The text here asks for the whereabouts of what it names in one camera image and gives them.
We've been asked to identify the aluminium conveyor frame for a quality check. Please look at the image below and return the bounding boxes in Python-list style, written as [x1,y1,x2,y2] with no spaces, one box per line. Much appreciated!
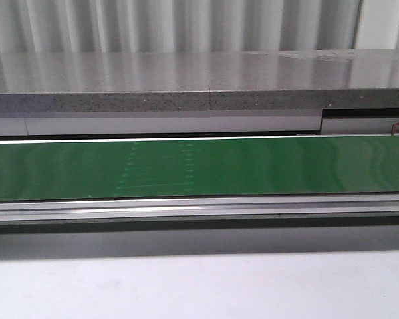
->
[0,193,399,234]

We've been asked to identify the grey stone shelf slab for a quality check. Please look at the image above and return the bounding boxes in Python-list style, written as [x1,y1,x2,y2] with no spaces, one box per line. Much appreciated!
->
[0,49,399,113]

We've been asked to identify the green conveyor belt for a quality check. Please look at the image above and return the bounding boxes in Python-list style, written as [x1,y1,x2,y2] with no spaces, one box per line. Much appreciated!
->
[0,135,399,202]

